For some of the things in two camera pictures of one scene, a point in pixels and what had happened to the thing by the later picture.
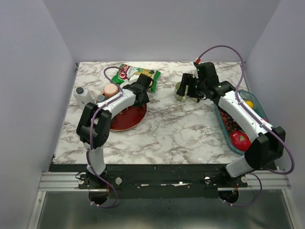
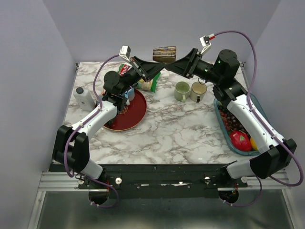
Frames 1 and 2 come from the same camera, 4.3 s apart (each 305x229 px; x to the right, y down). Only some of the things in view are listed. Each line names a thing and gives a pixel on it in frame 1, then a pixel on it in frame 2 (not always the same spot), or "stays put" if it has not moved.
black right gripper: [187, 79] → [186, 66]
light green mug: [182, 98] stays put
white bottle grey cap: [83, 96] stays put
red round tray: [128, 117] stays put
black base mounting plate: [184, 182] stays put
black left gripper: [145, 100] → [147, 68]
